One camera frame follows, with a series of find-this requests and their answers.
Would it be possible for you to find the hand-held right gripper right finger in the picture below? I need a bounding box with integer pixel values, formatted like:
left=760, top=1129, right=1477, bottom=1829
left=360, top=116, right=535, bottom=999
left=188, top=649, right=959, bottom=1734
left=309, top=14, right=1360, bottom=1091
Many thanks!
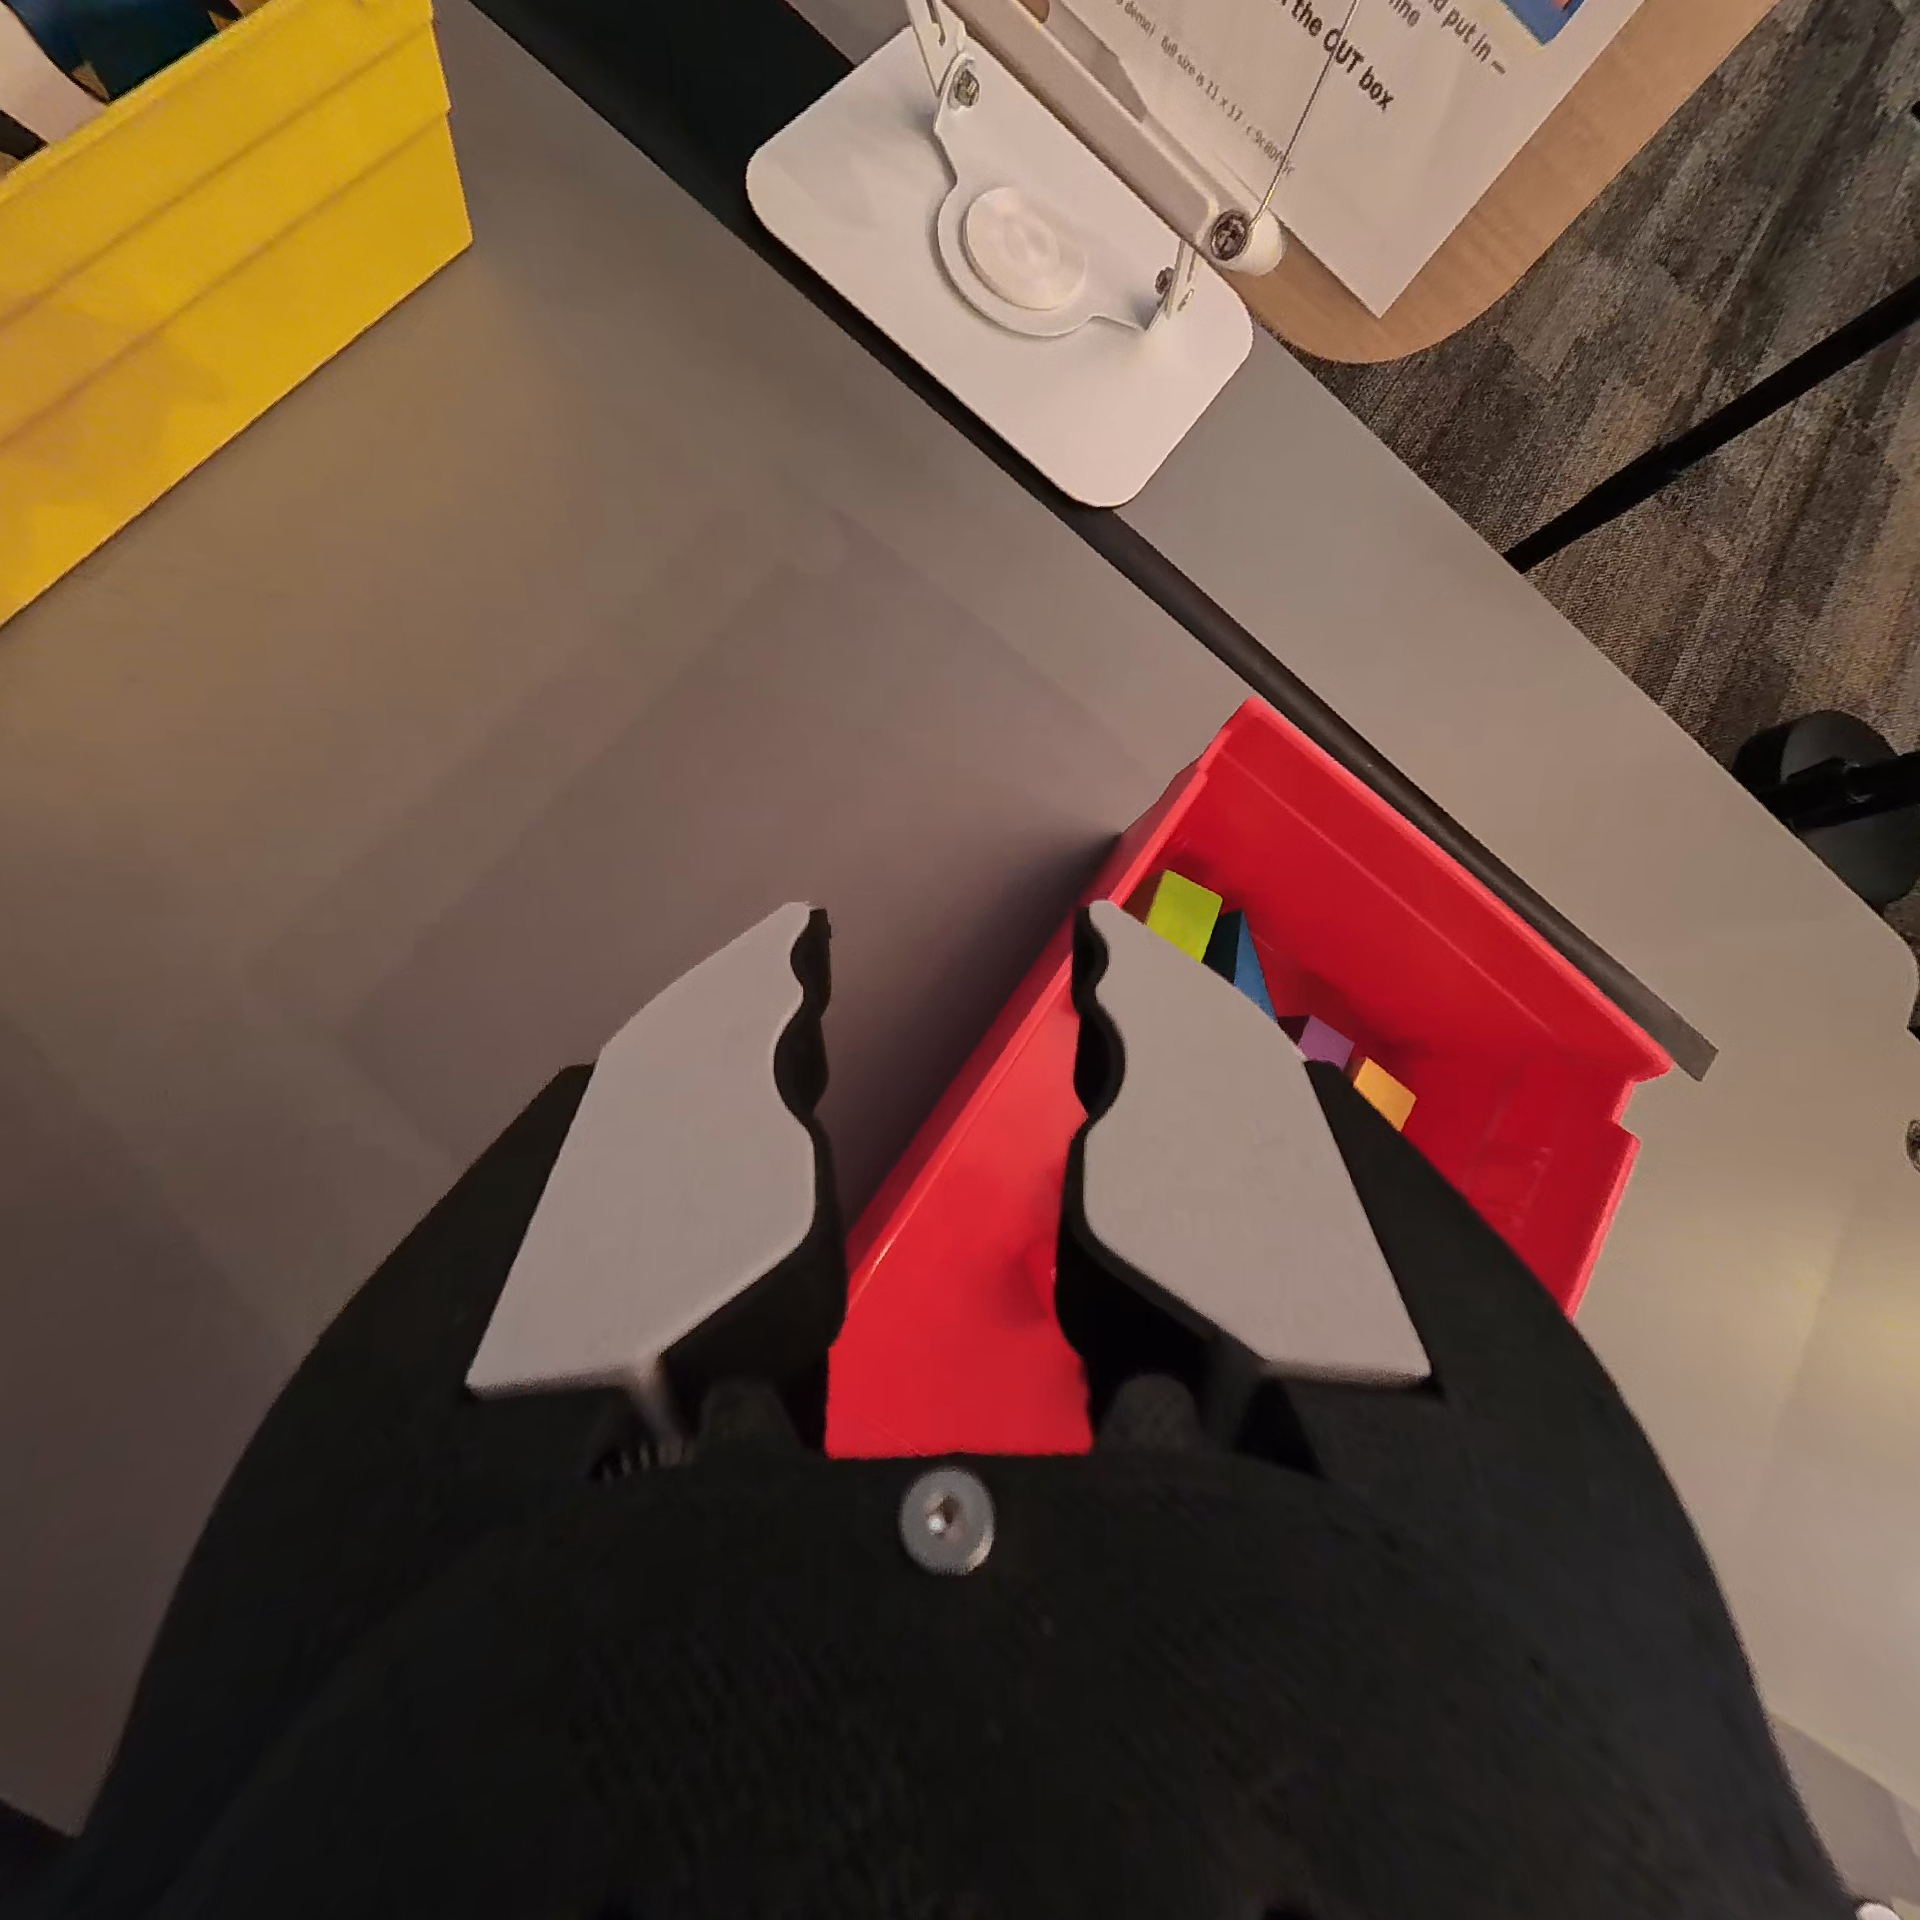
left=1059, top=900, right=1434, bottom=1386

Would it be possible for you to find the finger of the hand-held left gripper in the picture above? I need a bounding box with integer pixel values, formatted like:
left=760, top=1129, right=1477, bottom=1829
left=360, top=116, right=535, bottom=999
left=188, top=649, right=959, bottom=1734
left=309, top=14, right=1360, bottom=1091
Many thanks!
left=0, top=15, right=112, bottom=148

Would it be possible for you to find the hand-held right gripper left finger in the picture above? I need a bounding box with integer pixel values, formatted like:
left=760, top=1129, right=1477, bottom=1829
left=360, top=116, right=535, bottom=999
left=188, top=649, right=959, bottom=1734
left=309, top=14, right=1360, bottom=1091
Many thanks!
left=465, top=904, right=847, bottom=1401

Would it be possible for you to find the long dark blue wooden block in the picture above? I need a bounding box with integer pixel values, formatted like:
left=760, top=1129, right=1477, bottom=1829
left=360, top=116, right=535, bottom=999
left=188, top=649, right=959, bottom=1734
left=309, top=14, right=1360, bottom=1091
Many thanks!
left=74, top=0, right=229, bottom=93

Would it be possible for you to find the blue triangular wooden block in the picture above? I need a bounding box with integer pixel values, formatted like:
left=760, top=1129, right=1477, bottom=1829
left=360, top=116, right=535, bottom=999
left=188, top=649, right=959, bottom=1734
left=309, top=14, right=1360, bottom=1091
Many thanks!
left=1207, top=912, right=1276, bottom=1022

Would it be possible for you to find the red plastic bin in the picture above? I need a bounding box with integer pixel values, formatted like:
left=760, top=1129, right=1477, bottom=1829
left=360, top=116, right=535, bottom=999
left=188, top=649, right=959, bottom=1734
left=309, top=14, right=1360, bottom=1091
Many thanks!
left=827, top=695, right=1676, bottom=1459

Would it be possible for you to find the yellow plastic bin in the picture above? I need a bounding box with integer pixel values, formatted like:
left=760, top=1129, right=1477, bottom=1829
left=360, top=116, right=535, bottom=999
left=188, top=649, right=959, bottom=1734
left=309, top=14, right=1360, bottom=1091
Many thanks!
left=0, top=0, right=474, bottom=624

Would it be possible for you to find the long green wooden block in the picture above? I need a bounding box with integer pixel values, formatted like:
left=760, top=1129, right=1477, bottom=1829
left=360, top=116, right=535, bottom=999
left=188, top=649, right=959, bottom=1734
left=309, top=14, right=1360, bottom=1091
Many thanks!
left=1147, top=869, right=1223, bottom=966

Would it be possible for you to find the black flat pad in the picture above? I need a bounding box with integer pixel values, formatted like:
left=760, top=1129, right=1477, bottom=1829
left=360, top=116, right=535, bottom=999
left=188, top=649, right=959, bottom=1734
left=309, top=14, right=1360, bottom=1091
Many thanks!
left=480, top=0, right=855, bottom=152

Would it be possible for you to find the black chair base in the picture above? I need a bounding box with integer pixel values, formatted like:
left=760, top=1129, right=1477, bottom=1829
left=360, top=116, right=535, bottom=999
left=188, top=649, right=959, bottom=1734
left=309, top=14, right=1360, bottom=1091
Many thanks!
left=1731, top=712, right=1920, bottom=909

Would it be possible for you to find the white board stand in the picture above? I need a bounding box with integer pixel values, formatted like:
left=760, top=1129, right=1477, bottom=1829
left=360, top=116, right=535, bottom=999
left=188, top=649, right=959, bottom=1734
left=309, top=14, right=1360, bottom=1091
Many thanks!
left=744, top=0, right=1289, bottom=510

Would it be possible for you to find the printed instruction sheet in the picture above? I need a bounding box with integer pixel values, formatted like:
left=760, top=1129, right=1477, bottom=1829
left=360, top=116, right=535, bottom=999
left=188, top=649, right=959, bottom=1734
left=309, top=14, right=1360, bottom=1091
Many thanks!
left=1051, top=0, right=1653, bottom=315

